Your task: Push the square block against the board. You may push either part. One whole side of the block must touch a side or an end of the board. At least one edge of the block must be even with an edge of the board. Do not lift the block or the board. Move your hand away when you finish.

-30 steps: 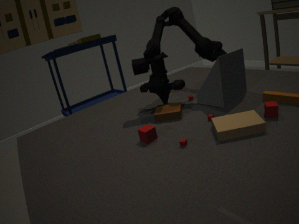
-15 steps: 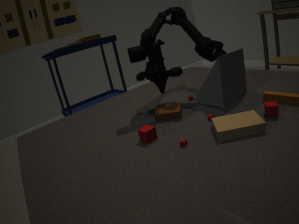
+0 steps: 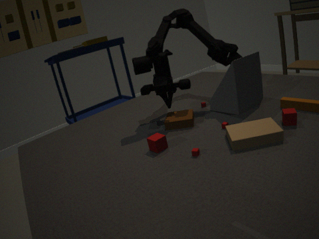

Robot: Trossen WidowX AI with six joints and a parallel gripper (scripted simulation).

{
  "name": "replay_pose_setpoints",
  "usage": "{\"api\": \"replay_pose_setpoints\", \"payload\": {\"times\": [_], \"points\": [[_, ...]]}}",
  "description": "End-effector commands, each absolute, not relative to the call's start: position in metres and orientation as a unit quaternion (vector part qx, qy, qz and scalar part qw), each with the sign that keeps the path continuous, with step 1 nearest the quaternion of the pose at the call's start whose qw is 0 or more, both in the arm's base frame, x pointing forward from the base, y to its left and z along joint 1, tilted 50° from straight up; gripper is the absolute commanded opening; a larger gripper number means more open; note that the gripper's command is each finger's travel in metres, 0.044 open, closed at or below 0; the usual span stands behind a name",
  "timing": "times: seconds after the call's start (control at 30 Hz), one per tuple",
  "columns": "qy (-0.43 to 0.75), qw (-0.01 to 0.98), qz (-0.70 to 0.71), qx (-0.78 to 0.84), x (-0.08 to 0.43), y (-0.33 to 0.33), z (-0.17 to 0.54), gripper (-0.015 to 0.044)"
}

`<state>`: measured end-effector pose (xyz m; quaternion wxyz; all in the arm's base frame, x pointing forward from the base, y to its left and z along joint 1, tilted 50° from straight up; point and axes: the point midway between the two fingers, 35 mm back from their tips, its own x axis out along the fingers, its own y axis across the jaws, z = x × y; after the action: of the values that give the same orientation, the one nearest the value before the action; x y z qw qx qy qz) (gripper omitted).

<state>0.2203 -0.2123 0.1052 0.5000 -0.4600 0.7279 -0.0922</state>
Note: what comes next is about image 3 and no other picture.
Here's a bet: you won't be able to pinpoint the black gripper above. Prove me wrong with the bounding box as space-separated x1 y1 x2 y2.
140 68 191 108

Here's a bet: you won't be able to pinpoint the orange long flat board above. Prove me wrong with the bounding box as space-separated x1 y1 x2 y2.
280 97 319 113

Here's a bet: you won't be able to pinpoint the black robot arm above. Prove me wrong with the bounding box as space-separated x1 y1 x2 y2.
132 9 242 94

